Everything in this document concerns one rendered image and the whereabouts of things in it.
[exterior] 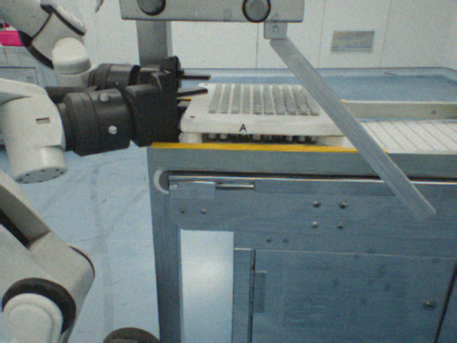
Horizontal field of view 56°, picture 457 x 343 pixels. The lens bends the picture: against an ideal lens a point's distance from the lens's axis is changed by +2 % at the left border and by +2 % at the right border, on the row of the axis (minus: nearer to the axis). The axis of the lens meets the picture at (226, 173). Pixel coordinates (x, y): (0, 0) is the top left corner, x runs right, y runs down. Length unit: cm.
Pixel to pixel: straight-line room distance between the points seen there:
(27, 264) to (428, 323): 76
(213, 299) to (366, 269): 109
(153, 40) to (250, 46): 504
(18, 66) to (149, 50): 247
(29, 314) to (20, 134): 44
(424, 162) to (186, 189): 35
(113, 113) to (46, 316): 47
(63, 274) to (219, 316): 92
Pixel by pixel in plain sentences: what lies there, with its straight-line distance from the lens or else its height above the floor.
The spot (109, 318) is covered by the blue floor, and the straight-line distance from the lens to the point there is 178.
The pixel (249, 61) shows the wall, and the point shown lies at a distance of 592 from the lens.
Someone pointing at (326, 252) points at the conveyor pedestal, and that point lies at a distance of 77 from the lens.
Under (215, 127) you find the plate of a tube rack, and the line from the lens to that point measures 62.
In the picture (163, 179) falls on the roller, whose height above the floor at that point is 92.
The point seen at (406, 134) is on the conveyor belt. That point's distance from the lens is 85.
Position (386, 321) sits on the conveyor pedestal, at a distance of 89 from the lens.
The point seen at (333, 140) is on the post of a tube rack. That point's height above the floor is 98.
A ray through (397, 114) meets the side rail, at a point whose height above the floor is 95.
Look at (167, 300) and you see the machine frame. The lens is 116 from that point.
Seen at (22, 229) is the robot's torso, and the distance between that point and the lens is 100.
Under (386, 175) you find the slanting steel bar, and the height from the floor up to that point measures 98.
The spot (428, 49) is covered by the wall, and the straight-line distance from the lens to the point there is 657.
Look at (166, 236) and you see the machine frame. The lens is 104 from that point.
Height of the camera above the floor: 120
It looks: 25 degrees down
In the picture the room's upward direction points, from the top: 1 degrees clockwise
